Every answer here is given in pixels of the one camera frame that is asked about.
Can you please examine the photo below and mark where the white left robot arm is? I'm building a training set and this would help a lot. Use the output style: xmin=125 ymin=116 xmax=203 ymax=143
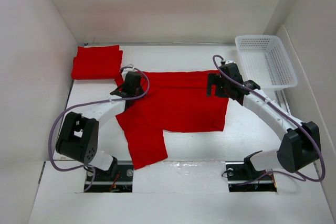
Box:
xmin=55 ymin=70 xmax=150 ymax=178

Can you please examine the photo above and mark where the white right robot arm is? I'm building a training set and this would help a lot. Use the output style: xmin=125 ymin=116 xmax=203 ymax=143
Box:
xmin=206 ymin=62 xmax=321 ymax=173

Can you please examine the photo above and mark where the folded red t shirt stack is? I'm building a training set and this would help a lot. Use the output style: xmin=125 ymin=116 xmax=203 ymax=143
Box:
xmin=71 ymin=45 xmax=123 ymax=80

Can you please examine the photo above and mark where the white perforated plastic basket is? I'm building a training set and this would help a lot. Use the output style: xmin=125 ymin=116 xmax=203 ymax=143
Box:
xmin=235 ymin=35 xmax=298 ymax=90

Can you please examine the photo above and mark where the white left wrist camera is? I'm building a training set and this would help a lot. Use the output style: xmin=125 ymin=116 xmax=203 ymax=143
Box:
xmin=120 ymin=66 xmax=136 ymax=77

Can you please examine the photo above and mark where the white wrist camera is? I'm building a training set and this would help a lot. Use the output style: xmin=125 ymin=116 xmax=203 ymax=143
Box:
xmin=221 ymin=60 xmax=235 ymax=65
xmin=120 ymin=66 xmax=136 ymax=77

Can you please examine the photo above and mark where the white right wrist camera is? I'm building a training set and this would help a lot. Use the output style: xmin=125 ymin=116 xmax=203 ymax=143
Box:
xmin=221 ymin=60 xmax=235 ymax=65

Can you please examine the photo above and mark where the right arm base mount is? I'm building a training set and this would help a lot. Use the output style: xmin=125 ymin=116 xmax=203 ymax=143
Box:
xmin=222 ymin=152 xmax=277 ymax=193

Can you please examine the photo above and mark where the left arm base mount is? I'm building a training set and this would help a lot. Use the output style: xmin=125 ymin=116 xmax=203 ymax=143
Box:
xmin=83 ymin=161 xmax=134 ymax=193

